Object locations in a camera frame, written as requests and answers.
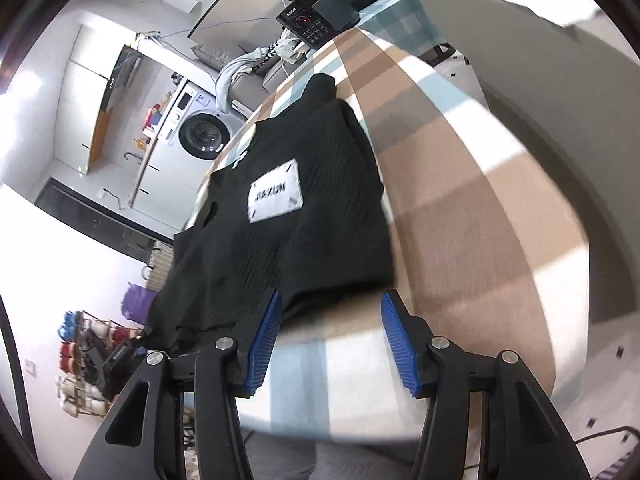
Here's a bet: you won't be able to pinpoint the woven laundry basket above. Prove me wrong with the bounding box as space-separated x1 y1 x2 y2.
141 242 174 292

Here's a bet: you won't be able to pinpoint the grey sofa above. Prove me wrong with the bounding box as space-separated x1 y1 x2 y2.
191 38 311 117

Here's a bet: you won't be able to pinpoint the black textured sweater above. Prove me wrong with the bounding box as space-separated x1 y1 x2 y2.
144 74 395 356

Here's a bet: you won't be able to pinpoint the black electric pressure cooker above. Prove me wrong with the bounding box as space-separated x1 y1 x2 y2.
276 0 360 49

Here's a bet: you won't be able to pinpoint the small checkered side table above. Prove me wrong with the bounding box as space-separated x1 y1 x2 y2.
357 0 446 56

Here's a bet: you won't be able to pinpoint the white kitchen cabinet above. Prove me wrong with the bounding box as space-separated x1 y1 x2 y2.
132 130 210 230

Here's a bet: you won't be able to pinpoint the purple bag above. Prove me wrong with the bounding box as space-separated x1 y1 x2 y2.
120 284 156 325

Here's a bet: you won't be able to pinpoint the checkered tablecloth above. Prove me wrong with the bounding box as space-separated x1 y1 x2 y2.
238 28 589 441

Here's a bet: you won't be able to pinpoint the wooden shelf rack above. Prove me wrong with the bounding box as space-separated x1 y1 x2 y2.
56 311 142 418

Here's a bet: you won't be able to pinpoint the white washing machine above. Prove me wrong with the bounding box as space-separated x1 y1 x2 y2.
151 80 245 180

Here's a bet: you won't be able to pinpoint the white blanket on sofa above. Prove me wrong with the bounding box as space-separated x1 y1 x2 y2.
215 47 273 113

